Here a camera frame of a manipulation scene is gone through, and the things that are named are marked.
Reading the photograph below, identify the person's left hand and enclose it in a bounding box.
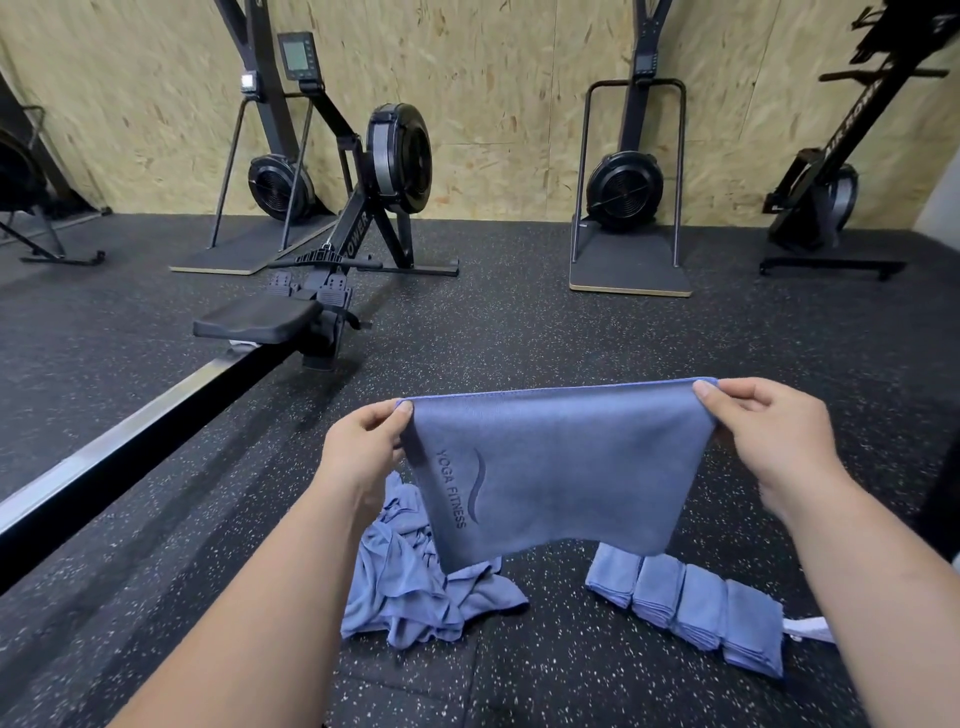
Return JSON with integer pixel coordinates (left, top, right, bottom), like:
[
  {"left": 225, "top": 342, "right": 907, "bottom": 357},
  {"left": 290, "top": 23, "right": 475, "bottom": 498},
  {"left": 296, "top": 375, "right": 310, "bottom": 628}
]
[{"left": 313, "top": 397, "right": 416, "bottom": 522}]

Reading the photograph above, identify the person's right hand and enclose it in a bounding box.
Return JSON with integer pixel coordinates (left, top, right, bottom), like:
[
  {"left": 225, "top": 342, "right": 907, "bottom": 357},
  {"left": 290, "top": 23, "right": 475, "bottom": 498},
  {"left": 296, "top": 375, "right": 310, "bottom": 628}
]
[{"left": 691, "top": 376, "right": 857, "bottom": 522}]

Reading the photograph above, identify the blue towel pile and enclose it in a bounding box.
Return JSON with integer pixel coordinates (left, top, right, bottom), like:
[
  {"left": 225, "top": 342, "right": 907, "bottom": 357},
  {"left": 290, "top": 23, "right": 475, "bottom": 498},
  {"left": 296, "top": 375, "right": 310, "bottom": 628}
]
[{"left": 340, "top": 471, "right": 531, "bottom": 651}]

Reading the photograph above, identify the plain blue towel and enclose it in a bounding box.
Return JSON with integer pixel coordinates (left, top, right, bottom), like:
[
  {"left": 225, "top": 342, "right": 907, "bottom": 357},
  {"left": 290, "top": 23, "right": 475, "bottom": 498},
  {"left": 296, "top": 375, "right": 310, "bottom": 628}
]
[
  {"left": 670, "top": 562, "right": 734, "bottom": 654},
  {"left": 630, "top": 553, "right": 690, "bottom": 630}
]

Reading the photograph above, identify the blue towel with wave print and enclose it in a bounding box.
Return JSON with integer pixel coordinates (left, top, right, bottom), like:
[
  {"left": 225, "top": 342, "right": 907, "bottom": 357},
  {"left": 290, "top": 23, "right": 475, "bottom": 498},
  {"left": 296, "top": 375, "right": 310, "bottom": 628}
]
[
  {"left": 396, "top": 375, "right": 720, "bottom": 576},
  {"left": 721, "top": 580, "right": 789, "bottom": 681}
]

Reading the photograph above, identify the person's right forearm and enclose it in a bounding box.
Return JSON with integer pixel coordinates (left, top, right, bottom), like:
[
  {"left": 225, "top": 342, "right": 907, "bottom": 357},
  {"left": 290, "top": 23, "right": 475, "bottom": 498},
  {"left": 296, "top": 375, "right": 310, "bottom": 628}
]
[{"left": 780, "top": 472, "right": 960, "bottom": 728}]

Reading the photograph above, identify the person's left forearm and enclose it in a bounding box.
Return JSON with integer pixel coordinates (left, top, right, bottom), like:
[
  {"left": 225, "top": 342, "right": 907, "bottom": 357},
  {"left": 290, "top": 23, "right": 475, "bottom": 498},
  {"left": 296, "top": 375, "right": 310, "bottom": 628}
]
[{"left": 108, "top": 487, "right": 384, "bottom": 728}]

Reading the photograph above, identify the black printed punching bag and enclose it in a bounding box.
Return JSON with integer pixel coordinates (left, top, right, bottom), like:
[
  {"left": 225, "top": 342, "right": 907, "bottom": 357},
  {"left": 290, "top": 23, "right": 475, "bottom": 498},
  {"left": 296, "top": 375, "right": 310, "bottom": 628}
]
[{"left": 915, "top": 432, "right": 960, "bottom": 566}]

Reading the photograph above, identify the black upright exercise machine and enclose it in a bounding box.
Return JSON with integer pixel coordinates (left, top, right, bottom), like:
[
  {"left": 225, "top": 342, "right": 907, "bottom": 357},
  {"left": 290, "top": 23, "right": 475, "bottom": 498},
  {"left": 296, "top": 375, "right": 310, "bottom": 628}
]
[{"left": 757, "top": 0, "right": 953, "bottom": 282}]

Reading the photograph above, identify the black ski trainer grey platform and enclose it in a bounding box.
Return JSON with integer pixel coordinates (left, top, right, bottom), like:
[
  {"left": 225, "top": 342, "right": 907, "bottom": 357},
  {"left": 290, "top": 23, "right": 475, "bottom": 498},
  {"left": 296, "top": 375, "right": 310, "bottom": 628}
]
[{"left": 169, "top": 0, "right": 344, "bottom": 278}]

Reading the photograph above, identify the black ski trainer wooden-edged platform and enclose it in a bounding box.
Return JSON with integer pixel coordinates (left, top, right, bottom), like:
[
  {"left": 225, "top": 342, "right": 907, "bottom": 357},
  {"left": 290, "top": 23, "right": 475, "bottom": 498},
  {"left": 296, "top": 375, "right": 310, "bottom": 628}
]
[{"left": 568, "top": 0, "right": 696, "bottom": 300}]

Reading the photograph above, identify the black fan bike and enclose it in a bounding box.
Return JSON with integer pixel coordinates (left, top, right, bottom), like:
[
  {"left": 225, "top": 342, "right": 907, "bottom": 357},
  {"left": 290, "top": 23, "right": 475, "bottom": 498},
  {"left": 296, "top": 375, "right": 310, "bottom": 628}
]
[{"left": 0, "top": 72, "right": 108, "bottom": 269}]

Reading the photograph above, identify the black rowing machine with rail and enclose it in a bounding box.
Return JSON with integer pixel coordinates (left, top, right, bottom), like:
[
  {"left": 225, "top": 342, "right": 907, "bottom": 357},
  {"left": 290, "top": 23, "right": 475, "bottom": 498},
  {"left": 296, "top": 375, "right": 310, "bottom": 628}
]
[{"left": 0, "top": 30, "right": 462, "bottom": 596}]

